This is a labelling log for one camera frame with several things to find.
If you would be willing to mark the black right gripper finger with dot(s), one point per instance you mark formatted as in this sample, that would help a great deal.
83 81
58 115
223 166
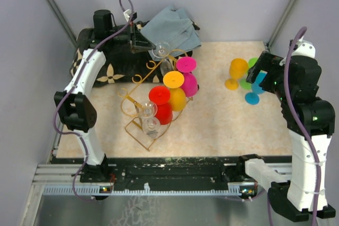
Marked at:
264 62
252 74

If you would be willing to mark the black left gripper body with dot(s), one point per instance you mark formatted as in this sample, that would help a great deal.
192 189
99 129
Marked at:
124 38

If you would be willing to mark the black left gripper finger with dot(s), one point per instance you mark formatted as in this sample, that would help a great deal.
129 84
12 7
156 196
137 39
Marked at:
137 38
138 49

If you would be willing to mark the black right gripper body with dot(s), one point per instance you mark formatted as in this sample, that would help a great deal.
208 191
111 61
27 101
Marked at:
273 82

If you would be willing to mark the clear wine glass back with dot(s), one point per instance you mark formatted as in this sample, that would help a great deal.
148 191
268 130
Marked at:
161 52

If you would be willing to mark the clear wine glass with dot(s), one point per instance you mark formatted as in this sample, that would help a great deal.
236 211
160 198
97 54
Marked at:
161 52
147 109
151 127

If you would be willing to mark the blue wine glass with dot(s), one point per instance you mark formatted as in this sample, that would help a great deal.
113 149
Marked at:
252 97

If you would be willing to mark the orange yellow wine glass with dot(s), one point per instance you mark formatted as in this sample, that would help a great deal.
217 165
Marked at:
173 80

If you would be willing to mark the magenta wine glass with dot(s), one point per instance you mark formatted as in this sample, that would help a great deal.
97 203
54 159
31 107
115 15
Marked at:
186 65

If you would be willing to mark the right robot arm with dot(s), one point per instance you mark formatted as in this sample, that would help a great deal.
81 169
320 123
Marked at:
310 122

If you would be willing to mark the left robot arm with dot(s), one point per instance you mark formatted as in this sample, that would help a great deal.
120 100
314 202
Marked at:
74 108

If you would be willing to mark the red wine glass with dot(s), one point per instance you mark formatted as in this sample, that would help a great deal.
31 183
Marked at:
160 95

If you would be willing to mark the clear wine glass middle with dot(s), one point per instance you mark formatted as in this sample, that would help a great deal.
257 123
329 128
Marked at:
147 109

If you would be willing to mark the clear wine glass front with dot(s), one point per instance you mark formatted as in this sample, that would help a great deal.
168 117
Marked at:
151 127

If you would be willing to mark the black cream flower blanket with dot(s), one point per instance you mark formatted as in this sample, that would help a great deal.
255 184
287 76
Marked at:
121 64

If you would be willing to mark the grey blue folded cloth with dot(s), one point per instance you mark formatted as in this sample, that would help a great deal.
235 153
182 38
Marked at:
174 27

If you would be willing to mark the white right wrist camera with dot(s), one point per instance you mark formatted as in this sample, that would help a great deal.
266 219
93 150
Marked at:
302 53

